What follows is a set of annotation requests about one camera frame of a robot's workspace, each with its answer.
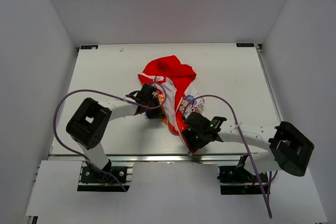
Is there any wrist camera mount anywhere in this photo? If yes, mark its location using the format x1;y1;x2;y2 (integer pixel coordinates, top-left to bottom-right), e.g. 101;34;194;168
209;116;227;131
125;90;142;103

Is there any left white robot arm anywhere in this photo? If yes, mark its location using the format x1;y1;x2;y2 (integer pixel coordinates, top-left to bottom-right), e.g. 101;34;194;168
66;83;164;182

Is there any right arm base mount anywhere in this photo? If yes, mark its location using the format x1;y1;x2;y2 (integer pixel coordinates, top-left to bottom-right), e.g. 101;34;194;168
217;155;262;195

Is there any right blue corner label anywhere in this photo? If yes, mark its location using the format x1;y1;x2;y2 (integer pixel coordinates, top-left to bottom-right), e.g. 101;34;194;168
236;42;255;47

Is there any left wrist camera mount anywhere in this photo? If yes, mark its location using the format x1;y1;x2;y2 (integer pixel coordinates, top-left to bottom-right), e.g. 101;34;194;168
125;90;142;103

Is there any left blue corner label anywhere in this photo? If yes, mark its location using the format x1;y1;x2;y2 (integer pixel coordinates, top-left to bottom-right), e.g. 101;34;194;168
80;45;98;50

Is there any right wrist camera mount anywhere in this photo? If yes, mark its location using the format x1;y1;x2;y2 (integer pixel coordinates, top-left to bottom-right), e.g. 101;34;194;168
209;116;227;131

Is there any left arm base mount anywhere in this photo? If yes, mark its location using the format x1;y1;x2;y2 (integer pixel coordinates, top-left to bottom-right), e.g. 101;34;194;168
77;162;133;193

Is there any colourful children's zip jacket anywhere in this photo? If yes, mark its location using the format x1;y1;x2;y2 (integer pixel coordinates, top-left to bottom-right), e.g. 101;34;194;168
138;55;204;154

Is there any blue corner label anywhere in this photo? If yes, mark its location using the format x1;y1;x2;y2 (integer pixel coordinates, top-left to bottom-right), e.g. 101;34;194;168
80;45;98;50
236;42;255;47

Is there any aluminium front rail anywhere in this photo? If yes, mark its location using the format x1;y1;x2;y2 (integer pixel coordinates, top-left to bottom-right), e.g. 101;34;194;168
47;153;299;164

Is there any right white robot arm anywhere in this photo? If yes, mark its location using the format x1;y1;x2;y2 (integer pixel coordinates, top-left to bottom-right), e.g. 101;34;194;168
181;112;314;182

